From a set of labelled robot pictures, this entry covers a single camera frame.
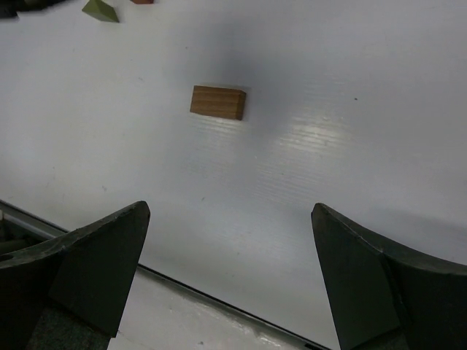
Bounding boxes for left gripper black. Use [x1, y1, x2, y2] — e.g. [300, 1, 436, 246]
[0, 0, 69, 20]

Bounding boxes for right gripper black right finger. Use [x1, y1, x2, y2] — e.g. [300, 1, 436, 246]
[311, 203, 466, 349]

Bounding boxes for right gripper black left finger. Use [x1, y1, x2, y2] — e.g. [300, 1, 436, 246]
[1, 201, 150, 349]

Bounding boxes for brown wood block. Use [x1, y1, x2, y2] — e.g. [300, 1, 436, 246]
[190, 85, 247, 121]

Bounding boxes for green triangular block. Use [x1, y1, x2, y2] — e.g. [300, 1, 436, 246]
[82, 0, 120, 23]

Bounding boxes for red brown square block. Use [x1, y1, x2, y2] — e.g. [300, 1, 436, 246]
[131, 0, 155, 5]

